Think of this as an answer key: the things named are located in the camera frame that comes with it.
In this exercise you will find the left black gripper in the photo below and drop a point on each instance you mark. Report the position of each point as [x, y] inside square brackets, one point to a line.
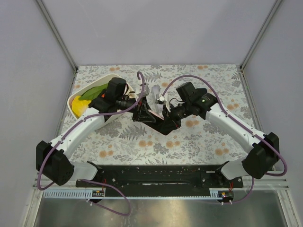
[138, 110]

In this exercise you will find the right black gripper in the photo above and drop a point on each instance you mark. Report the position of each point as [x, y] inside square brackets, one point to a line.
[171, 122]

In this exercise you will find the phone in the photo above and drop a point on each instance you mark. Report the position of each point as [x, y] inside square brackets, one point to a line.
[156, 114]

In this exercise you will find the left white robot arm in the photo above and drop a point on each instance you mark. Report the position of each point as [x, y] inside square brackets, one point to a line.
[52, 158]

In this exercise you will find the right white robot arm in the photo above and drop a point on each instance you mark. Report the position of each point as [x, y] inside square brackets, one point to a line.
[262, 149]

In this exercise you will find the cream oval plastic tray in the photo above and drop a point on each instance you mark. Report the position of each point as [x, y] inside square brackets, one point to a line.
[100, 81]

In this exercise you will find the floral patterned table mat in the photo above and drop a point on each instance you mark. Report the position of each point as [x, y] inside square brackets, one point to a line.
[124, 142]

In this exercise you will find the green leaf toy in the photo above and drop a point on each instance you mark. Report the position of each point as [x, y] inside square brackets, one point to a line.
[92, 93]

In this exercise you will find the yellow cabbage toy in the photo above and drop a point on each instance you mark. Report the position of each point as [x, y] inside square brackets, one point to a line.
[79, 107]

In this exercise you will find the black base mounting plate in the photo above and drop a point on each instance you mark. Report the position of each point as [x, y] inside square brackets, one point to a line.
[162, 180]

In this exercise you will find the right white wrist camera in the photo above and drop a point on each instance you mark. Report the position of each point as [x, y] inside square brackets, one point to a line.
[162, 101]

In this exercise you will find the white slotted cable duct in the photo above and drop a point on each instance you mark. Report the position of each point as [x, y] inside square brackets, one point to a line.
[74, 194]

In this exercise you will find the aluminium frame rail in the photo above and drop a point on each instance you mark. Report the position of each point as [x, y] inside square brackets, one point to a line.
[47, 16]

